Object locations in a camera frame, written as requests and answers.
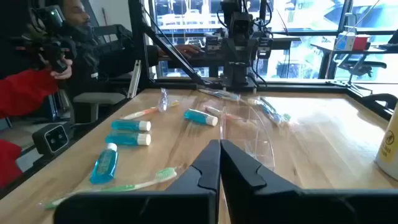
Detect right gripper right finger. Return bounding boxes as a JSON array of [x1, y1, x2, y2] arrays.
[[220, 139, 398, 224]]

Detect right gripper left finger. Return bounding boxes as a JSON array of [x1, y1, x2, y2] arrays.
[[53, 139, 221, 224]]

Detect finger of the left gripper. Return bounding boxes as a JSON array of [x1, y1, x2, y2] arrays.
[[240, 41, 259, 90], [221, 41, 242, 90]]

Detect orange white toothbrush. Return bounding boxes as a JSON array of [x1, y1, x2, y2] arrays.
[[203, 105, 249, 123]]

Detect blue mouthwash bottle white cap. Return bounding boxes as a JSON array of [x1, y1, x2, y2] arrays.
[[111, 119, 152, 132], [89, 142, 119, 185], [104, 131, 152, 147], [183, 108, 219, 127]]

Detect green toothbrush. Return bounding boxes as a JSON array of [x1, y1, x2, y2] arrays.
[[43, 167, 178, 210], [259, 96, 292, 123]]

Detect person's hand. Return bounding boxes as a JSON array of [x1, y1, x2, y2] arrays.
[[49, 58, 74, 80], [175, 44, 203, 59]]

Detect black office desk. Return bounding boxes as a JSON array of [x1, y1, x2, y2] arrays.
[[310, 39, 398, 80]]

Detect clear acrylic organizer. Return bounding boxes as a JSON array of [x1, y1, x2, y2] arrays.
[[218, 105, 277, 171]]

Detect white blue box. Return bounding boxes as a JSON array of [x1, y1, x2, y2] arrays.
[[335, 30, 356, 51]]

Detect red box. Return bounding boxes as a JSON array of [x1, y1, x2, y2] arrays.
[[352, 34, 371, 52]]

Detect black office chair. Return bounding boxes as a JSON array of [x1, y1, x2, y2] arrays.
[[333, 51, 388, 78]]

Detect white metal bars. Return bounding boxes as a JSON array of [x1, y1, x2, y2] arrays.
[[126, 58, 142, 100]]

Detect grey padded stool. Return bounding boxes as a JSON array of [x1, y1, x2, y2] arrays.
[[72, 91, 127, 124]]

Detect yellow wipes canister white lid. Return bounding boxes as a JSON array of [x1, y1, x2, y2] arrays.
[[374, 104, 398, 182]]

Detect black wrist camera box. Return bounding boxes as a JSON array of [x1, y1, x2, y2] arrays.
[[230, 11, 253, 40]]

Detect black aluminium table frame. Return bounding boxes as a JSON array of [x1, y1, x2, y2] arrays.
[[136, 77, 398, 121]]

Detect black frame hook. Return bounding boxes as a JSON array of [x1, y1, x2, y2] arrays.
[[361, 92, 398, 110]]

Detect black stereo camera box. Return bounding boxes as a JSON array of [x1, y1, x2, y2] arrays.
[[32, 122, 72, 156]]

